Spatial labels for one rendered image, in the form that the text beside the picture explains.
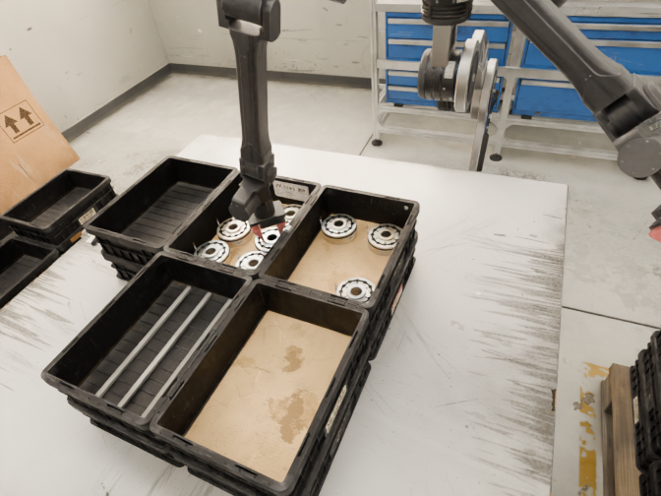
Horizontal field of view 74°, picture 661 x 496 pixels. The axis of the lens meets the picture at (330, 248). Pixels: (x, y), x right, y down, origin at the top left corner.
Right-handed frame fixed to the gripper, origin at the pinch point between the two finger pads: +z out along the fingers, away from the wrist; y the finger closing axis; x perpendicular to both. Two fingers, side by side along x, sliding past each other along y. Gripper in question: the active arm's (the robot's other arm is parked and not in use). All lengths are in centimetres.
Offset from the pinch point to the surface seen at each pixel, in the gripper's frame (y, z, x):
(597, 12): 190, 3, 87
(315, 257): 9.6, 4.1, -9.5
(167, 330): -32.5, 2.9, -18.2
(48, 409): -68, 15, -20
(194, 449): -27, -8, -56
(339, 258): 15.8, 4.2, -12.8
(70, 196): -84, 39, 117
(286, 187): 9.7, -2.2, 16.8
